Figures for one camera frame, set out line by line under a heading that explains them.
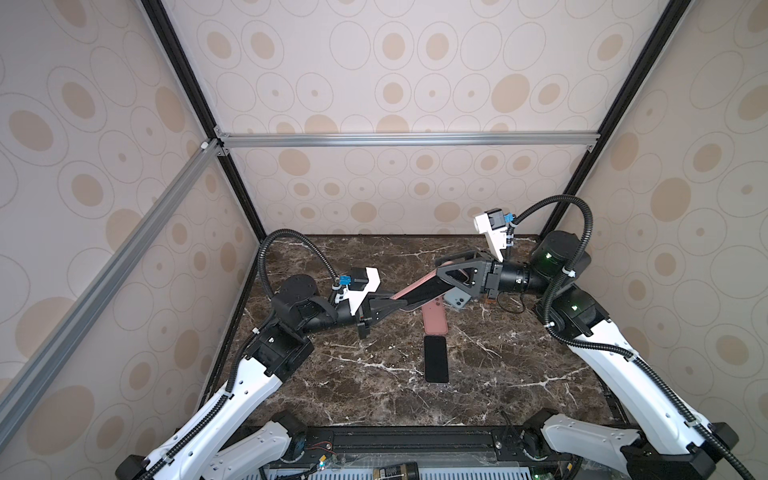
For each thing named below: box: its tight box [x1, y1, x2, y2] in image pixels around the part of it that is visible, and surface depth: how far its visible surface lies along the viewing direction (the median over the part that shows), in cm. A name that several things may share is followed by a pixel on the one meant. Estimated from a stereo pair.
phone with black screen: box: [424, 335, 449, 383], surface depth 91 cm
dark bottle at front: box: [373, 461, 420, 480], surface depth 69 cm
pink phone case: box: [422, 296, 448, 335], surface depth 99 cm
